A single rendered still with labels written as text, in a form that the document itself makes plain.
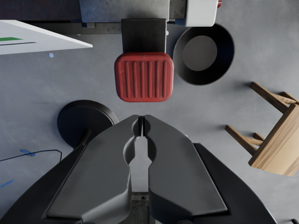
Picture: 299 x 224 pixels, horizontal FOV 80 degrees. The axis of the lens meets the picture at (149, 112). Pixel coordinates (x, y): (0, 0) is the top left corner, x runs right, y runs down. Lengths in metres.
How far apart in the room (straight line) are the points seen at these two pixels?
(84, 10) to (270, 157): 0.94
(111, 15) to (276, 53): 0.99
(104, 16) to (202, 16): 0.16
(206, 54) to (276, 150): 0.56
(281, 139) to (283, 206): 1.14
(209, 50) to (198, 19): 0.68
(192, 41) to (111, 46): 0.41
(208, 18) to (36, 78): 0.99
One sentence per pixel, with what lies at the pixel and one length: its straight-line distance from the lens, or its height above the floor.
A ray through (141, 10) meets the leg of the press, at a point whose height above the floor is 0.64.
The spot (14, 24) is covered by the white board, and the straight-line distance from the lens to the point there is 0.51.
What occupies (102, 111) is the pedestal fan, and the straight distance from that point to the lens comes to 1.08.
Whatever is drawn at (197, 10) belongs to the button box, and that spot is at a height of 0.63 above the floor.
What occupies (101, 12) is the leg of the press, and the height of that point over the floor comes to 0.64.
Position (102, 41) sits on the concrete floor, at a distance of 1.00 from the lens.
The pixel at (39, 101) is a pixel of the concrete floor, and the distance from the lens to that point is 1.22.
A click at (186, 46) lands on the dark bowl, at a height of 0.00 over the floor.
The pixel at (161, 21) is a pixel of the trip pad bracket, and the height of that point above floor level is 0.70.
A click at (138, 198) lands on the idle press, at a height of 0.03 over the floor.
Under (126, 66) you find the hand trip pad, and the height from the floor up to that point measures 0.76.
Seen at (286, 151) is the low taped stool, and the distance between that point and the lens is 1.04.
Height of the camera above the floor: 0.97
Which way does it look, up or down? 63 degrees down
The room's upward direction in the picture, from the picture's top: 178 degrees clockwise
